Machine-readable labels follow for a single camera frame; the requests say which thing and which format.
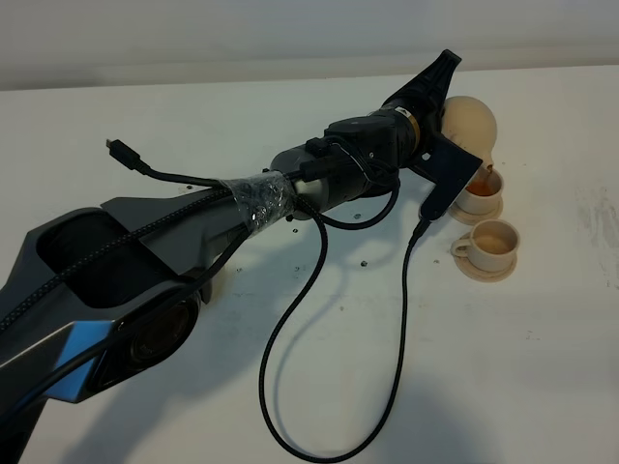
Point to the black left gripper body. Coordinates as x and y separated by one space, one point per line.
420 101

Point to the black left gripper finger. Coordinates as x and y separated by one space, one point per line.
432 83

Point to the beige teapot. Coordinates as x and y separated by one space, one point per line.
471 125

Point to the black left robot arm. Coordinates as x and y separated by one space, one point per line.
99 295

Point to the beige far teacup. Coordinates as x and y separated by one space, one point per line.
483 194

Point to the beige teacup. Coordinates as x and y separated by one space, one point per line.
483 194
491 245

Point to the beige far cup saucer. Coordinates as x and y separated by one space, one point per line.
476 216

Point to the beige cup saucer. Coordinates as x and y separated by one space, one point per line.
488 274
476 216

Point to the beige near teacup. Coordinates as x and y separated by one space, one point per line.
491 245

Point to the beige near cup saucer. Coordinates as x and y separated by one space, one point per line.
488 274

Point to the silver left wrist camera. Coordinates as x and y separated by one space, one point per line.
450 168

